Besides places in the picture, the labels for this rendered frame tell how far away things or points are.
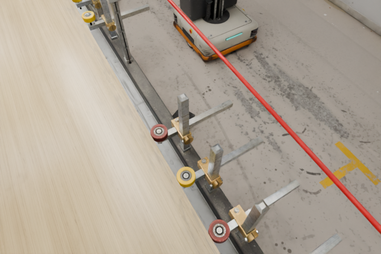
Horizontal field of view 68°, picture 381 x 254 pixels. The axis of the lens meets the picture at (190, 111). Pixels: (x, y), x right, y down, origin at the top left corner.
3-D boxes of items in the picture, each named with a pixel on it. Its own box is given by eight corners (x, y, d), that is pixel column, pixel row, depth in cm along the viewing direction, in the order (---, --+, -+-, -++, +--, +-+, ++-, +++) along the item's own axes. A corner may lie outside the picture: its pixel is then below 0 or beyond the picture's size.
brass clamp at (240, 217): (238, 207, 121) (240, 203, 116) (258, 236, 114) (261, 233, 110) (227, 214, 119) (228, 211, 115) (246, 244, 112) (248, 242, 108)
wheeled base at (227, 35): (172, 26, 307) (170, 6, 287) (220, 8, 325) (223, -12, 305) (204, 65, 274) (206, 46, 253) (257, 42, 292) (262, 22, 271)
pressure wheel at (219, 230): (219, 252, 111) (222, 246, 102) (203, 238, 114) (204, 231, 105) (231, 235, 115) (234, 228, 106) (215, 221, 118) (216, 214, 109)
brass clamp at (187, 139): (181, 121, 145) (180, 115, 141) (194, 140, 138) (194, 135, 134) (170, 126, 143) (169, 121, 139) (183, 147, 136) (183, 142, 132)
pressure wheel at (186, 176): (181, 197, 124) (181, 187, 115) (174, 181, 128) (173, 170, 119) (198, 189, 126) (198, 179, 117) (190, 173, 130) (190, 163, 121)
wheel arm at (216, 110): (228, 103, 151) (229, 98, 147) (232, 108, 149) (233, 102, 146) (155, 140, 138) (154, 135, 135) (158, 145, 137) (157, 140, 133)
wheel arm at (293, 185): (292, 181, 127) (295, 178, 123) (297, 188, 125) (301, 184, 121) (211, 235, 114) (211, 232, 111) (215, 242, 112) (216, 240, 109)
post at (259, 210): (241, 232, 129) (263, 198, 89) (246, 238, 127) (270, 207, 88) (235, 236, 128) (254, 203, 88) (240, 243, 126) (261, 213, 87)
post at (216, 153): (211, 187, 143) (218, 142, 104) (215, 193, 141) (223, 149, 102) (205, 191, 142) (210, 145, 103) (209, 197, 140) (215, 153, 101)
